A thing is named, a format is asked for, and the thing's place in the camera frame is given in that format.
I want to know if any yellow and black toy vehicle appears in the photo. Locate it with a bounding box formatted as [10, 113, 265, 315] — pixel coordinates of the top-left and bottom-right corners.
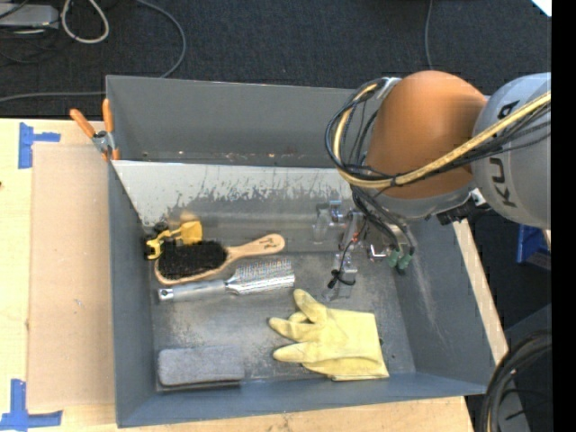
[143, 220, 205, 261]

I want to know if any yellow rubber glove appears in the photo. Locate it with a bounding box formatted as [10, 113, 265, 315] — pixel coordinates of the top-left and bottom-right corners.
[267, 288, 392, 383]

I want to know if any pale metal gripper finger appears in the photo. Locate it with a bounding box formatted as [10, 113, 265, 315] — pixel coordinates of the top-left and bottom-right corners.
[313, 200, 356, 245]
[322, 253, 360, 302]

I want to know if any grey metal bin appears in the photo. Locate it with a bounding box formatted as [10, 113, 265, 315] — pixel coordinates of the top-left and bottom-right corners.
[104, 74, 501, 428]

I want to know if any wooden hairbrush with black bristles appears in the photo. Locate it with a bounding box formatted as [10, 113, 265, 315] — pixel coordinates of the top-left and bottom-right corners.
[154, 233, 287, 286]

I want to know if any silver round hairbrush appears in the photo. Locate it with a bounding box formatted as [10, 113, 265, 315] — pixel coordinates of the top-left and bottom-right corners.
[157, 257, 297, 303]

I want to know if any brown cardboard board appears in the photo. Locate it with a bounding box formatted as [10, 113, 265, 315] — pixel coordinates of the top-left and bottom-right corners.
[25, 143, 119, 416]

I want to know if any grey felt block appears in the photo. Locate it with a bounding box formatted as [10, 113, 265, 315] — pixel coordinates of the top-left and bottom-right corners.
[156, 345, 247, 392]

